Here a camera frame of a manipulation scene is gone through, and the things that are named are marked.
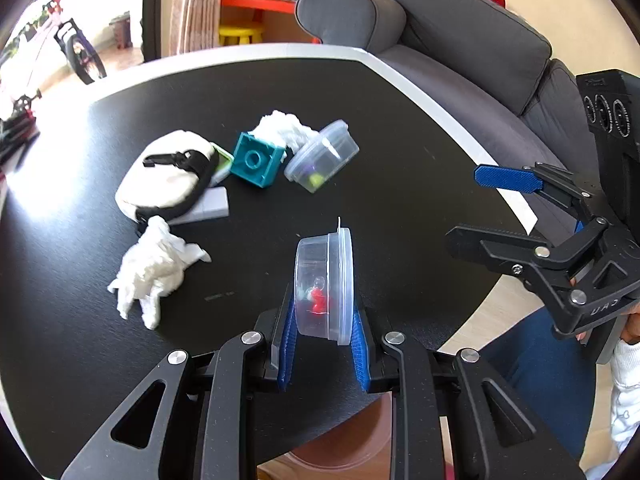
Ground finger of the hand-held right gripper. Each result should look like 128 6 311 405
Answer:
446 217 640 339
474 162 608 221

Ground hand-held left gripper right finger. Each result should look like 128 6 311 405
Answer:
350 305 586 480

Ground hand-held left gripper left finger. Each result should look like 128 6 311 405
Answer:
60 282 301 480

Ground clear plastic container red beads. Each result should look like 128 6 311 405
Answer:
294 227 355 347

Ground pink translucent trash bin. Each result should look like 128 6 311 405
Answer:
287 392 396 471

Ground white tissue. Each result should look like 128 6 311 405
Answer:
250 109 321 153
107 215 212 331

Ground white rectangular device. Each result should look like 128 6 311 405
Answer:
167 186 231 226

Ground clear plastic container green beads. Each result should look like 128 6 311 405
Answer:
284 120 360 194

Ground teal toy block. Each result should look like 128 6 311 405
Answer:
230 131 287 190

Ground cream pouch with black strap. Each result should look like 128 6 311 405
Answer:
115 130 221 223

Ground person's right forearm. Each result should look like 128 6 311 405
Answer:
585 337 640 480

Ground person's right hand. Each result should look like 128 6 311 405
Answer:
620 310 640 346

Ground grey sofa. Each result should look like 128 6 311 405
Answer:
295 0 608 233

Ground black table mat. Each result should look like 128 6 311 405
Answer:
0 57 536 480

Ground person's right leg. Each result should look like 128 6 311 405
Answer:
480 305 621 461

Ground small green white box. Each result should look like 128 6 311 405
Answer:
210 144 235 186

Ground white table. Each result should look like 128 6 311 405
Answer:
0 42 543 480

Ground orange kids table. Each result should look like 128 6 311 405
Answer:
220 0 321 43

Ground yellow plastic stool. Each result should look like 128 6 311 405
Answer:
219 25 265 47

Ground pink white bicycle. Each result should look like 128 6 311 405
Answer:
20 0 108 85

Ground beige patterned curtain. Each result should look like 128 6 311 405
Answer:
170 0 223 56

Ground brown planter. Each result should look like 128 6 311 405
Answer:
109 12 132 51

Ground black door frame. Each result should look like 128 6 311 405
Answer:
141 0 165 63

